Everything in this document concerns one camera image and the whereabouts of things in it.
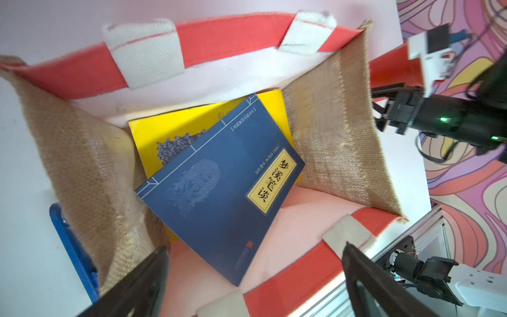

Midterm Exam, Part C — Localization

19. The red pen holder cup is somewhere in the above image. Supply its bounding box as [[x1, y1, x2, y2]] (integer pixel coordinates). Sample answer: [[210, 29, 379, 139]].
[[370, 42, 424, 88]]

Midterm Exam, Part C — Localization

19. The yellow illustrated book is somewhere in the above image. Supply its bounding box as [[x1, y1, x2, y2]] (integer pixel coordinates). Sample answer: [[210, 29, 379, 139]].
[[129, 90, 297, 210]]

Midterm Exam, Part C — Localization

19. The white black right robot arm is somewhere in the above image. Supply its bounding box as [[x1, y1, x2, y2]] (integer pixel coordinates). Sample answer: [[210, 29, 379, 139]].
[[372, 55, 506, 163]]

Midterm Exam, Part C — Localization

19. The navy book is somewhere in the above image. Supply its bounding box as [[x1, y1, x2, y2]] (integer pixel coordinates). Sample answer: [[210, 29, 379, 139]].
[[136, 94, 305, 286]]

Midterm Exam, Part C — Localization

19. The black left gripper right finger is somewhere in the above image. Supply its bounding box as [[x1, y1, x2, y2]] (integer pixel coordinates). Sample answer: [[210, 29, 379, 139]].
[[341, 243, 436, 316]]

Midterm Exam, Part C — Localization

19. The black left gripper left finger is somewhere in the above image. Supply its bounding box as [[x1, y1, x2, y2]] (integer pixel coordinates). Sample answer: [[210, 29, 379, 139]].
[[80, 246, 170, 316]]

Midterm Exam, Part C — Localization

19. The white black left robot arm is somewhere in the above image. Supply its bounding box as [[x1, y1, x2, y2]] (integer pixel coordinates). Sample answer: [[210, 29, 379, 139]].
[[83, 243, 506, 316]]

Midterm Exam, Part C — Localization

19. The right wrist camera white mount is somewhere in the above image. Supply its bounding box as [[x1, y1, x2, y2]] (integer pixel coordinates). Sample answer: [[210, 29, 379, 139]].
[[407, 24, 472, 98]]

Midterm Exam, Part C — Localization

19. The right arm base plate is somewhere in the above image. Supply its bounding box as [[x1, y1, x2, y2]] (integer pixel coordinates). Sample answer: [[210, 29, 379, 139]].
[[375, 235, 421, 282]]

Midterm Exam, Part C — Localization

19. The red beige canvas tote bag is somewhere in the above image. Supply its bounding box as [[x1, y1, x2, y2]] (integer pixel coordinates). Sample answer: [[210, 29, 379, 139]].
[[1, 12, 403, 316]]

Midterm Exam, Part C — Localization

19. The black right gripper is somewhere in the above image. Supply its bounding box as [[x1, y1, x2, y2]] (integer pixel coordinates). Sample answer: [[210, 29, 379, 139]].
[[371, 83, 425, 135]]

